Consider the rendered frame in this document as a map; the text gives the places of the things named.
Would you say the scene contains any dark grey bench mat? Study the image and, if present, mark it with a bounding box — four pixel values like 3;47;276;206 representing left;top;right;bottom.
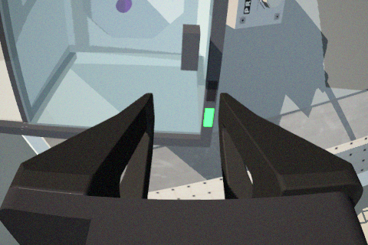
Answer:
212;0;368;132

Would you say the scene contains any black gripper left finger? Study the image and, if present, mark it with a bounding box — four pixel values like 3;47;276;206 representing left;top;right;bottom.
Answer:
9;93;155;199

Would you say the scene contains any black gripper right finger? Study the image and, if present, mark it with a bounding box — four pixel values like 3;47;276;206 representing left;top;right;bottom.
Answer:
218;93;363;207

